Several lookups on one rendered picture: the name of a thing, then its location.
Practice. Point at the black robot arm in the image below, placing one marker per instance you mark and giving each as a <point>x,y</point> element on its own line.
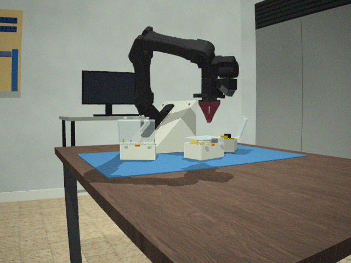
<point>200,52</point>

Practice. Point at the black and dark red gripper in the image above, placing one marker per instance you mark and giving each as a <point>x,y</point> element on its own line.
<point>205,104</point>

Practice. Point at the blue bench mat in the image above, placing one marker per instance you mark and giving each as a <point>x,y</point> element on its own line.
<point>111,166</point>

